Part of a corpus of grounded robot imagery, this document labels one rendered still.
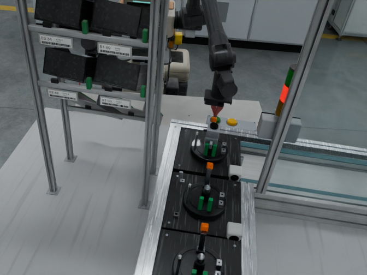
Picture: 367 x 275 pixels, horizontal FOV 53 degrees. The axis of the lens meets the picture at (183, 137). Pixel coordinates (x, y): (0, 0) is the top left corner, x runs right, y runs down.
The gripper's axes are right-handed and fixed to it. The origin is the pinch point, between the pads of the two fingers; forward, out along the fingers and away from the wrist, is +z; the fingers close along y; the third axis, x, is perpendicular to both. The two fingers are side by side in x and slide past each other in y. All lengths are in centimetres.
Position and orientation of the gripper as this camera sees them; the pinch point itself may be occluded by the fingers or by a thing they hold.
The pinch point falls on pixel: (214, 115)
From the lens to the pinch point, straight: 142.2
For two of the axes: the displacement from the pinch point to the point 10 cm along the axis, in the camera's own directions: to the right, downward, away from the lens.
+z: -0.9, 7.8, 6.2
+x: 1.2, -6.1, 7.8
